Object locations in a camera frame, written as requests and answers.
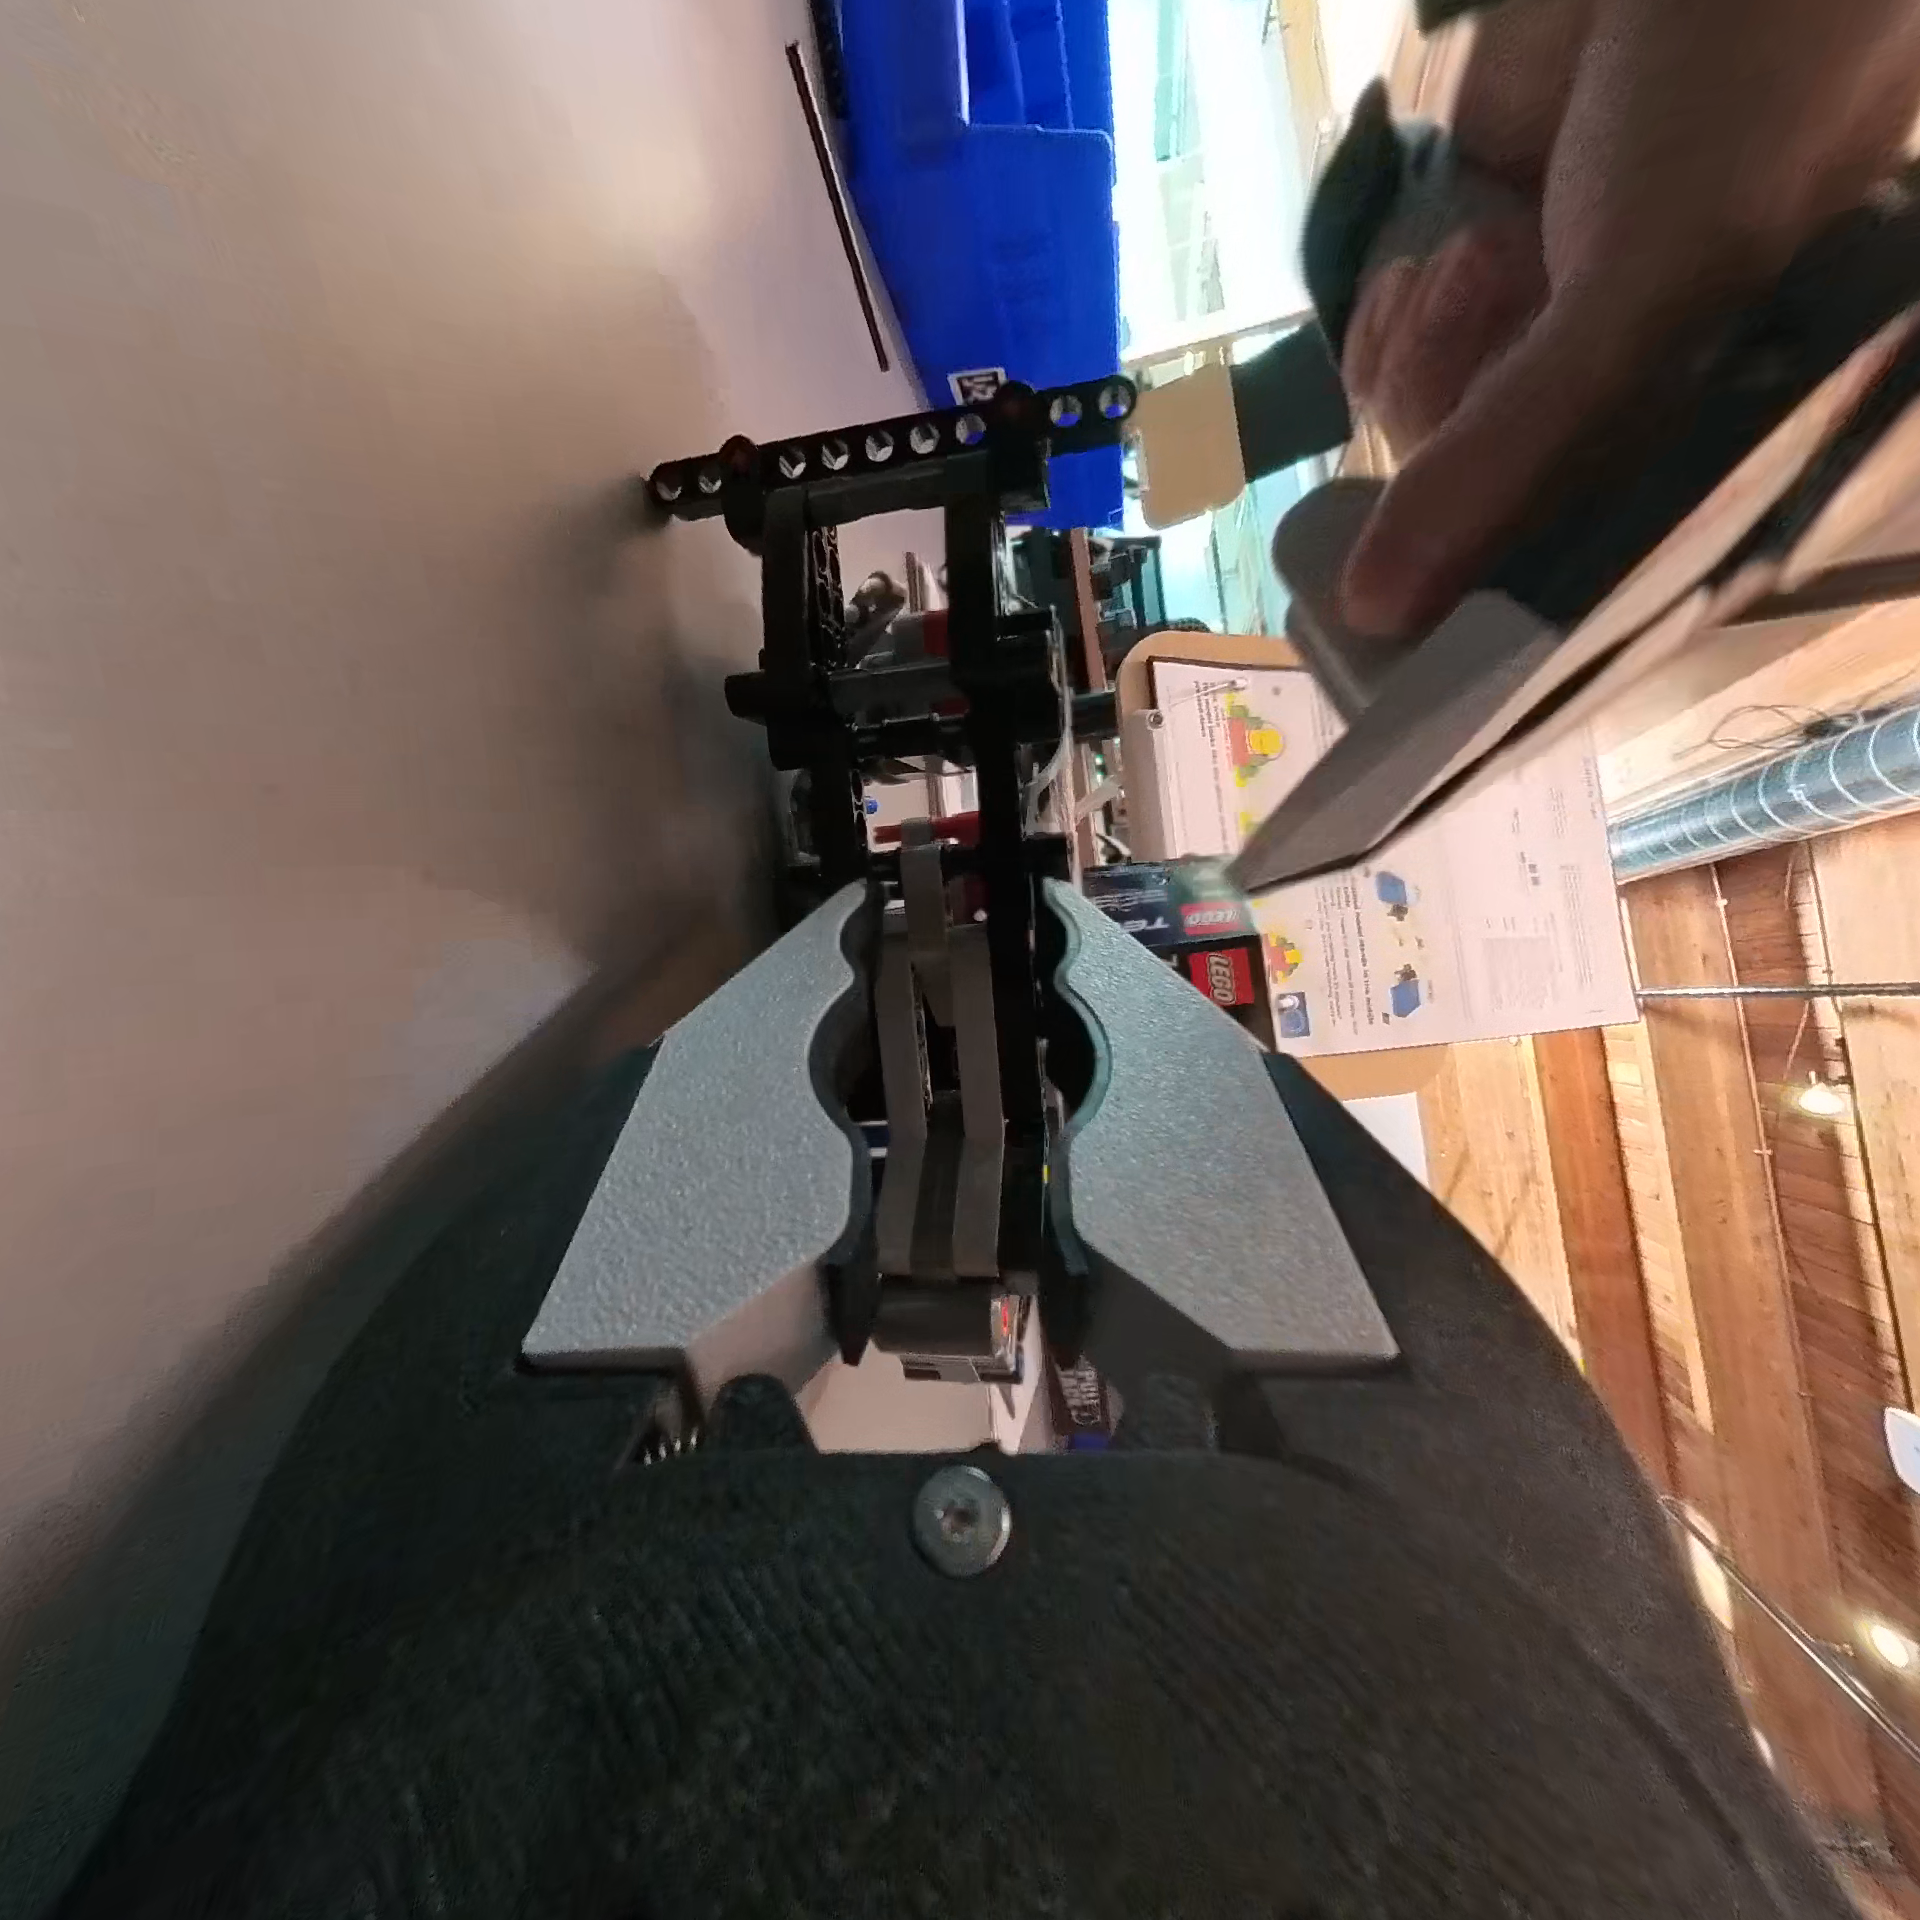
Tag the black board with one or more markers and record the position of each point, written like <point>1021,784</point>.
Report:
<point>1291,407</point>

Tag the silver ventilation duct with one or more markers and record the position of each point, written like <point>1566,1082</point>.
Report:
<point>1768,789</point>

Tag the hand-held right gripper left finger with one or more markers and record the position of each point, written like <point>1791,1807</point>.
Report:
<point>677,1201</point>

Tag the beige board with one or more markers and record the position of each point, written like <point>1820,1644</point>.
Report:
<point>1185,443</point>

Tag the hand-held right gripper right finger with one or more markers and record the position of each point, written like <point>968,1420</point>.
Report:
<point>1199,1185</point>

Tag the person's left hand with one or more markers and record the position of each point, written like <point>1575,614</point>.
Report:
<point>1649,180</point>

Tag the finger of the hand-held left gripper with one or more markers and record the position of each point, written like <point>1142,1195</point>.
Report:
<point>1394,795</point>

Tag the toy brick vehicle model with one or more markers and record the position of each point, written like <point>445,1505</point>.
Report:
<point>983,600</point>

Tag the black toy set box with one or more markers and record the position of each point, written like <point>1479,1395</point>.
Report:
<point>1214,976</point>

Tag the blue plastic bin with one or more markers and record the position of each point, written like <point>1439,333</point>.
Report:
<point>974,227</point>

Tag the instruction poster board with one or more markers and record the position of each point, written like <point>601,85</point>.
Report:
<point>1501,930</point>

